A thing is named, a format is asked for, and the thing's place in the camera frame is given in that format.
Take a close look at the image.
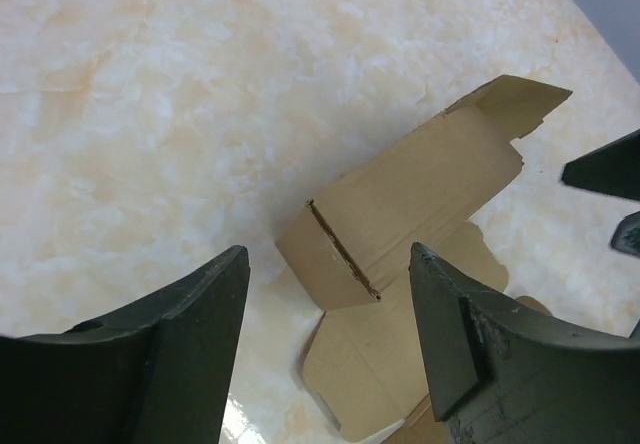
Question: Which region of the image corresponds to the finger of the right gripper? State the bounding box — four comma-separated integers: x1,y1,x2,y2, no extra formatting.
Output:
561,131,640,200
610,212,640,257

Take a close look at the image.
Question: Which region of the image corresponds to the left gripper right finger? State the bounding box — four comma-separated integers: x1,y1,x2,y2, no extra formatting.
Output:
409,243,639,443

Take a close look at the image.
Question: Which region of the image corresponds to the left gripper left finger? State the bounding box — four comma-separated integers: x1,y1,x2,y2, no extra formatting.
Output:
1,246,250,443

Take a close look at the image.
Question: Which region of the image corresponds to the brown cardboard box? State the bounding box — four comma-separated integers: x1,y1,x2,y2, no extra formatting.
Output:
276,75,570,443

